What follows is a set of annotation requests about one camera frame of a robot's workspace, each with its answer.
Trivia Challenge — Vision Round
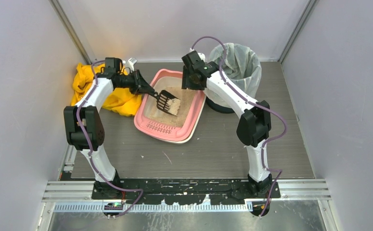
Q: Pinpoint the black litter scoop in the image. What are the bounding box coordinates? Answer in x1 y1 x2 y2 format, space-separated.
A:
153 90 177 115

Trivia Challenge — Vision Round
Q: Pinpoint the scooped litter pile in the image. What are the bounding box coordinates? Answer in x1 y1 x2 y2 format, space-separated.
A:
167 98 181 116

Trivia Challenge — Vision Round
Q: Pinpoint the white bin liner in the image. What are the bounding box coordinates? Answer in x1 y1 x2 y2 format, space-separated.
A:
204 43 262 108

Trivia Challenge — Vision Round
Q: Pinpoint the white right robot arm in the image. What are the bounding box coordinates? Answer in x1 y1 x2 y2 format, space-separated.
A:
181 51 272 195

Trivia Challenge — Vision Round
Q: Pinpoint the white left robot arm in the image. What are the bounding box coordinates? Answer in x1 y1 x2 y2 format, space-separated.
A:
63 57 154 199

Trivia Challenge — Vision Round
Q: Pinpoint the pink litter box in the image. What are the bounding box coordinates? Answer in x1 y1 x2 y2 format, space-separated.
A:
134 69 206 144

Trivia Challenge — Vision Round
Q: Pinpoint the beige cat litter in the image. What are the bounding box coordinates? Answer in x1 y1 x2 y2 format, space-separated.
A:
146 86 197 127

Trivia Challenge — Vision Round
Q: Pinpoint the yellow cloth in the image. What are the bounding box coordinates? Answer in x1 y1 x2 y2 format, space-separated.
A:
70 63 142 116

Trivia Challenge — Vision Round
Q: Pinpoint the black trash bin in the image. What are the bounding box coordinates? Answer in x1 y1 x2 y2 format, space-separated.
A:
206 97 234 114

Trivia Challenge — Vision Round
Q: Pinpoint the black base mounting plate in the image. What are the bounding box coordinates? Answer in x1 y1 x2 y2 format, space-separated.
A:
91 179 281 205

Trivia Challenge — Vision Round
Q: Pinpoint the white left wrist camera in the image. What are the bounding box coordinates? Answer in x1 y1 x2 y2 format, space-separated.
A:
123 58 138 75

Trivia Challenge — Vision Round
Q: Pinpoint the aluminium rail frame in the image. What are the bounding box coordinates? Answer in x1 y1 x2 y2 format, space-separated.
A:
41 122 337 231

